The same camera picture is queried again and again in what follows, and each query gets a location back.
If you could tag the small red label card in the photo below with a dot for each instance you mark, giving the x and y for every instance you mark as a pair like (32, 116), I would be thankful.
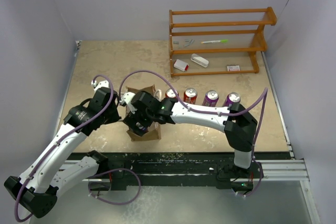
(233, 68)

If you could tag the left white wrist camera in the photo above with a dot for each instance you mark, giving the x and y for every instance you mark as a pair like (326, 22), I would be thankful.
(101, 84)

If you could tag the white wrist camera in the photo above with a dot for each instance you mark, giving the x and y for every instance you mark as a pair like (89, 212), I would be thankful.
(126, 100)
(101, 84)

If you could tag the white stapler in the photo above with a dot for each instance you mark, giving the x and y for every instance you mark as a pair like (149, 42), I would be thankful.
(199, 60)

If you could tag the red cola can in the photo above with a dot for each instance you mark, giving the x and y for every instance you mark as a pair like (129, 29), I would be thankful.
(190, 96)
(171, 93)

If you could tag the purple Fanta can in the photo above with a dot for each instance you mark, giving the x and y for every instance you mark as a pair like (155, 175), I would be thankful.
(232, 98)
(143, 129)
(211, 98)

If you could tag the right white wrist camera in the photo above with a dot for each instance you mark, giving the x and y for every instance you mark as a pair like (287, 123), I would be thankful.
(126, 100)

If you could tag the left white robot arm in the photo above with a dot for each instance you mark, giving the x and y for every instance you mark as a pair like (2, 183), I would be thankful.
(42, 183)

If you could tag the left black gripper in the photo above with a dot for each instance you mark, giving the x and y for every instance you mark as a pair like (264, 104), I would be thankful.
(115, 116)

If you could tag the orange wooden shelf rack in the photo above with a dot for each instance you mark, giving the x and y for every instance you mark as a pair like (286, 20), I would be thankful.
(244, 29)

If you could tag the white and red box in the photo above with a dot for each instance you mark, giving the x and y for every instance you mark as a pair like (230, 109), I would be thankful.
(181, 65)

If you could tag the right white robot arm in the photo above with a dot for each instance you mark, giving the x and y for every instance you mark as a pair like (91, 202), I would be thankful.
(238, 125)

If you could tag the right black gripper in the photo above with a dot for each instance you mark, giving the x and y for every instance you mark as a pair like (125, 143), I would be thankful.
(132, 120)

